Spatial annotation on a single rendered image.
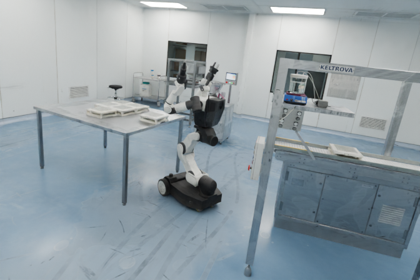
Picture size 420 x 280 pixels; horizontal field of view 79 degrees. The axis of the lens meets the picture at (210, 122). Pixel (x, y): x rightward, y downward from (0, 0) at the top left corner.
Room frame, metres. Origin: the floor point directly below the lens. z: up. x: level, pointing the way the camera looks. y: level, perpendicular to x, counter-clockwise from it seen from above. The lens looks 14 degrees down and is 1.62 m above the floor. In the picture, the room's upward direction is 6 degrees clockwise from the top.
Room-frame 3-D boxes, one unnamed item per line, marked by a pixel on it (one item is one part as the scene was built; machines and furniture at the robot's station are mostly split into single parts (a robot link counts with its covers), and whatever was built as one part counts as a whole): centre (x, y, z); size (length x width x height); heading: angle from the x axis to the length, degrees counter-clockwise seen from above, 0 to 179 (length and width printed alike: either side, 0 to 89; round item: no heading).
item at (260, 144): (1.65, -0.36, 1.00); 0.17 x 0.06 x 0.26; 166
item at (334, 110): (2.40, -0.95, 1.28); 0.62 x 0.38 x 0.04; 76
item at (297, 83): (2.40, -0.76, 1.48); 0.15 x 0.15 x 0.19
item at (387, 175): (2.30, -1.31, 0.80); 1.30 x 0.29 x 0.10; 76
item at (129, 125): (3.20, 1.24, 0.80); 1.50 x 1.10 x 0.04; 65
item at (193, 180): (2.70, 0.08, 0.28); 0.21 x 0.20 x 0.13; 43
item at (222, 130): (5.09, -0.08, 0.38); 0.63 x 0.57 x 0.76; 71
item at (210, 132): (2.65, 0.03, 0.81); 0.28 x 0.13 x 0.18; 43
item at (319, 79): (7.06, -2.24, 1.43); 1.38 x 0.01 x 1.16; 71
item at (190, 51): (8.15, 0.95, 1.43); 1.32 x 0.01 x 1.11; 71
